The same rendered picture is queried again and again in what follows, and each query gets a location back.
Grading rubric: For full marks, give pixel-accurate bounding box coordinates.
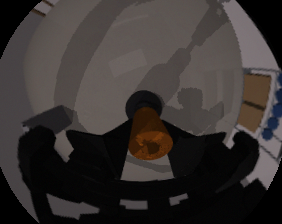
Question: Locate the black round pedestal with shaft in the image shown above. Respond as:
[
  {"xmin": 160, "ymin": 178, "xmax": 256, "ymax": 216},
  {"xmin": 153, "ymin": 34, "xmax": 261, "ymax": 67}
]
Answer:
[{"xmin": 125, "ymin": 91, "xmax": 162, "ymax": 119}]

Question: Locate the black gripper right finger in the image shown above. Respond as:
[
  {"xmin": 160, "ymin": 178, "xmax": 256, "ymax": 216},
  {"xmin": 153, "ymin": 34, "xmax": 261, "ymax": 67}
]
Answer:
[{"xmin": 161, "ymin": 120, "xmax": 227, "ymax": 177}]

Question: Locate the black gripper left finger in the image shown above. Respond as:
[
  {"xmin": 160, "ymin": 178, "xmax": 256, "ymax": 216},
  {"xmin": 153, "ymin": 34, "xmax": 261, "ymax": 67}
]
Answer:
[{"xmin": 65, "ymin": 119, "xmax": 133, "ymax": 180}]

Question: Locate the orange cylinder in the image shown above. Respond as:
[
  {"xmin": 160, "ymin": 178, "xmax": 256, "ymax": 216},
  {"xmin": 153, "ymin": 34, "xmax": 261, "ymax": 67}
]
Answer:
[{"xmin": 128, "ymin": 107, "xmax": 173, "ymax": 160}]

